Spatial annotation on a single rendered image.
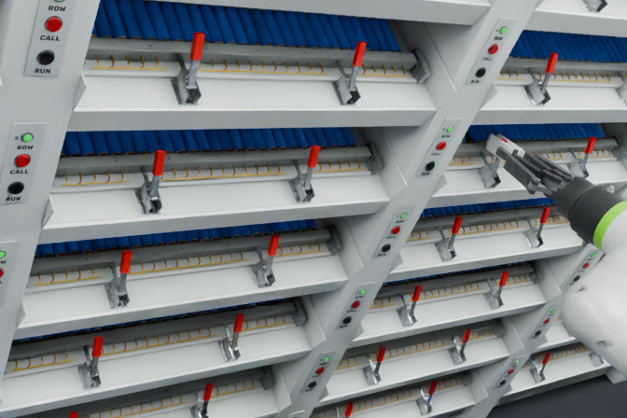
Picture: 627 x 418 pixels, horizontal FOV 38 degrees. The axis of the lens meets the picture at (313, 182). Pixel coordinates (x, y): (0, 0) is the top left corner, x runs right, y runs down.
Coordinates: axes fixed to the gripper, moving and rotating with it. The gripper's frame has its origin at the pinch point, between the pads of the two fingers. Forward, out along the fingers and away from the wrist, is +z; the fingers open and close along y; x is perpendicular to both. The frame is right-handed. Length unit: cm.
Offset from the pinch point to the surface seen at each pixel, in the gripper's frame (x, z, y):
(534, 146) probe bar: -2.4, 4.9, 15.0
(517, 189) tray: -8.5, -1.0, 7.1
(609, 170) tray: -7.2, 1.4, 38.6
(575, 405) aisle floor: -95, 10, 92
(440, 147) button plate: 2.9, -3.5, -20.8
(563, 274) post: -37, 5, 45
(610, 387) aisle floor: -95, 12, 112
